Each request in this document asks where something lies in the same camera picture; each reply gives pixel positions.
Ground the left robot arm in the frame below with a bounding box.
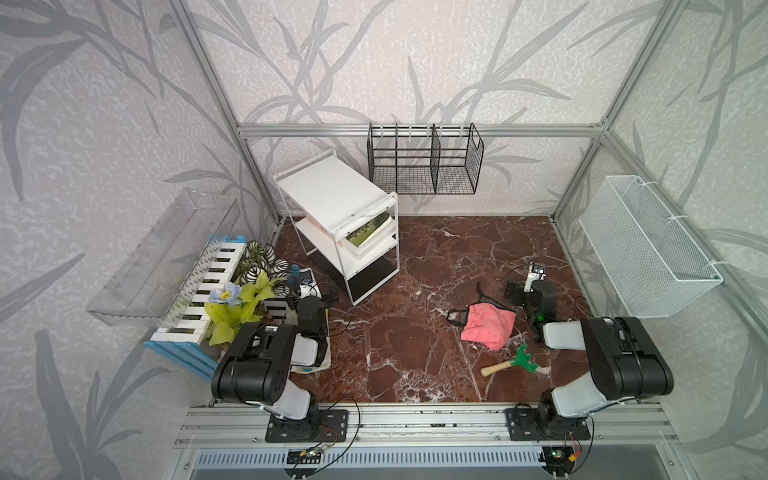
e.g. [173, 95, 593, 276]
[211, 291, 338, 429]

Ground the blue white picket crate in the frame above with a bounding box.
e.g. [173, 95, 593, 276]
[144, 236, 288, 382]

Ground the striped leaf plant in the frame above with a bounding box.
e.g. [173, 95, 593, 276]
[233, 241, 291, 298]

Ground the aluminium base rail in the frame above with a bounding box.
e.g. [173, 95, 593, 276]
[173, 402, 680, 449]

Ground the green book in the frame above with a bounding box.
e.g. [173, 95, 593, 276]
[346, 212, 393, 249]

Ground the green artificial plant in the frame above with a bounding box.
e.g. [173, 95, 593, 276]
[203, 271, 275, 346]

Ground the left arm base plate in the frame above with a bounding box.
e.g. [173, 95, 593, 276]
[265, 409, 349, 444]

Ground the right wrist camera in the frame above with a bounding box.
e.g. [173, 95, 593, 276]
[523, 262, 546, 293]

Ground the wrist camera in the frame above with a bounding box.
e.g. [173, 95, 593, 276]
[298, 268, 322, 298]
[523, 262, 546, 293]

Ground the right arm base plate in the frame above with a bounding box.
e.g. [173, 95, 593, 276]
[504, 403, 591, 441]

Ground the clear plastic wall shelf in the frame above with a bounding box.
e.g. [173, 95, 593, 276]
[86, 189, 241, 327]

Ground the green toy rake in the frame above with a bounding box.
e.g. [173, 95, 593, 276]
[480, 343, 539, 377]

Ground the black wire basket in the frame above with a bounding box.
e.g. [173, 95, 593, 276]
[366, 124, 485, 195]

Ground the white wire basket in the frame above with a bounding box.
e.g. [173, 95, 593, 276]
[579, 175, 723, 319]

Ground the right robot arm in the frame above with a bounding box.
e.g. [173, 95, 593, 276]
[505, 279, 674, 424]

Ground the pink cloth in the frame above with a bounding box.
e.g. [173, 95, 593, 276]
[445, 283, 517, 351]

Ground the white two-tier bookshelf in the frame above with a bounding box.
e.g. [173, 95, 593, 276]
[274, 149, 401, 306]

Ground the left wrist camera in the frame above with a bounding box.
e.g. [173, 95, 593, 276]
[298, 268, 322, 298]

